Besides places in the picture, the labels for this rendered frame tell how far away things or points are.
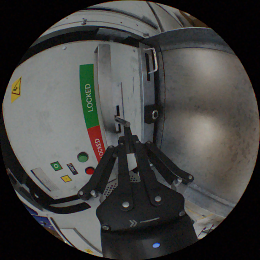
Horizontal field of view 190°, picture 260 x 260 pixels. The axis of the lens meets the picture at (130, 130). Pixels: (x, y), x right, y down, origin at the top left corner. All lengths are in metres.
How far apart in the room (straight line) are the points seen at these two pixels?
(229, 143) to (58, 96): 0.45
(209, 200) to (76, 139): 0.56
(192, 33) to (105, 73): 0.27
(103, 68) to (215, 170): 0.43
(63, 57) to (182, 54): 0.33
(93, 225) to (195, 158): 0.55
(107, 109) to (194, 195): 0.45
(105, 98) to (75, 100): 0.07
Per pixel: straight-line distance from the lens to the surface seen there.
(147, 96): 0.28
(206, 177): 0.38
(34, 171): 0.34
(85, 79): 0.21
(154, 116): 0.28
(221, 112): 0.27
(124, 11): 0.37
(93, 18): 0.30
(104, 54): 0.20
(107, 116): 0.18
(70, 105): 0.20
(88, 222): 0.52
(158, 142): 0.38
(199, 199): 0.44
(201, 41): 0.33
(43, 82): 0.23
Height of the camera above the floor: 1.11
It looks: 31 degrees down
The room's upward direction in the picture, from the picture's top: 110 degrees counter-clockwise
